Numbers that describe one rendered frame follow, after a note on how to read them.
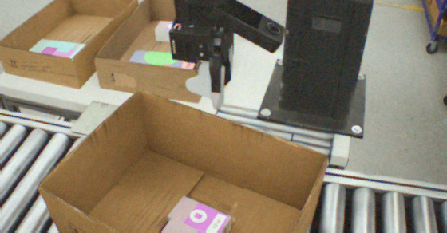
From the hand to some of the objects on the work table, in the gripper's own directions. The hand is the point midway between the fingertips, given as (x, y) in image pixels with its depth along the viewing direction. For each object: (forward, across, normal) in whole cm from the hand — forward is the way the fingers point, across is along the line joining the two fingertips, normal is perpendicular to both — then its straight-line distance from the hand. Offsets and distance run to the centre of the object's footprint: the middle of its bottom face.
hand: (224, 92), depth 72 cm
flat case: (+25, -30, -26) cm, 47 cm away
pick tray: (+28, -40, -26) cm, 56 cm away
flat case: (+25, -30, -60) cm, 71 cm away
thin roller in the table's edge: (+28, -18, +7) cm, 34 cm away
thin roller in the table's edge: (+28, -15, +7) cm, 32 cm away
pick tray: (+28, -40, -58) cm, 76 cm away
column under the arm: (+27, -31, +16) cm, 44 cm away
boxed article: (+29, -49, -28) cm, 63 cm away
